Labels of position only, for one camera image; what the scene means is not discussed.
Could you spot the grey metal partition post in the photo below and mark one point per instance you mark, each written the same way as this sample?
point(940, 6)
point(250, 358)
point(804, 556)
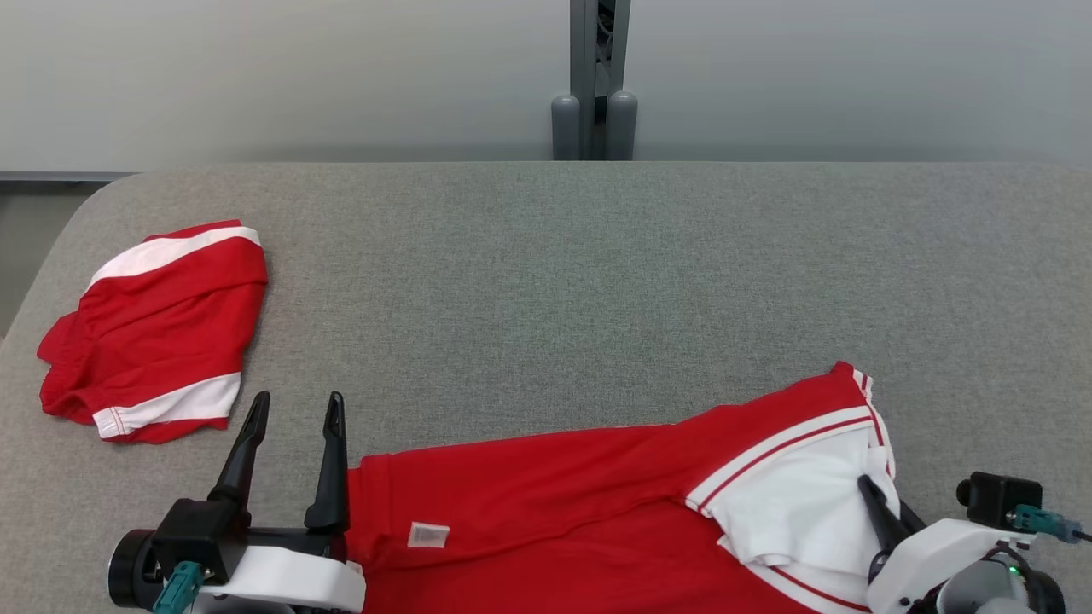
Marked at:
point(584, 68)

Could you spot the grey rounded post cap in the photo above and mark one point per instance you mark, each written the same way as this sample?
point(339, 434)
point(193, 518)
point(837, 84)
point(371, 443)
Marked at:
point(566, 128)
point(623, 126)

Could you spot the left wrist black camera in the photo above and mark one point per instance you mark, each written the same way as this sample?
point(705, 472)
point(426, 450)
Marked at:
point(200, 537)

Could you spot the red shorts with white stripes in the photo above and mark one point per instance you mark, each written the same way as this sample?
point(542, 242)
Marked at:
point(162, 315)

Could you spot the wrist black camera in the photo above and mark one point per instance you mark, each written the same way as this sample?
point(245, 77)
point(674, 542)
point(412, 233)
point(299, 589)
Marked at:
point(998, 499)
point(200, 537)

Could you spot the red shirt with white sleeves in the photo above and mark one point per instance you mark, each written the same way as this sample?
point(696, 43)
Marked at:
point(554, 512)

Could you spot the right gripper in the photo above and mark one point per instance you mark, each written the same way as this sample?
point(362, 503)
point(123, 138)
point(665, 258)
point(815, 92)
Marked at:
point(930, 558)

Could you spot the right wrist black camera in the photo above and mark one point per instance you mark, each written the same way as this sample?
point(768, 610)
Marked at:
point(998, 499)

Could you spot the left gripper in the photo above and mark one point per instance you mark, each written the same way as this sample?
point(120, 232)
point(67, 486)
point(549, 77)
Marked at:
point(290, 584)

